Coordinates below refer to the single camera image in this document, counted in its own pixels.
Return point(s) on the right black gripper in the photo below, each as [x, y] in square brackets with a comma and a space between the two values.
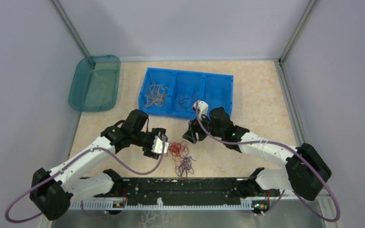
[195, 127]

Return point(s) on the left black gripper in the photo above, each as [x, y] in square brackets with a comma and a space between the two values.
[157, 131]

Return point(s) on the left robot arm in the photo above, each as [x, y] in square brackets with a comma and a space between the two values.
[85, 160]

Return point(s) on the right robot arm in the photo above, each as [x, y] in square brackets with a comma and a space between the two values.
[301, 169]

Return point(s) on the blue three-compartment bin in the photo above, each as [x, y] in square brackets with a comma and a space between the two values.
[171, 93]

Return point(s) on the teal translucent plastic tray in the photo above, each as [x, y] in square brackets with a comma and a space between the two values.
[95, 84]

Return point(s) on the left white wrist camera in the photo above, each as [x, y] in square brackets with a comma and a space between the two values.
[160, 144]

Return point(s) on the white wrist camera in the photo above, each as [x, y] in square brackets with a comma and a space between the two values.
[160, 144]
[201, 109]

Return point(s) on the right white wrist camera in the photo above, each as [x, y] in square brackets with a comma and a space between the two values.
[201, 109]

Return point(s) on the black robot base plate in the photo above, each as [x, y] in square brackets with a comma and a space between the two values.
[191, 194]

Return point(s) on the aluminium frame rail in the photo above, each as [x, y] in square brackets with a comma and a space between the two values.
[112, 204]

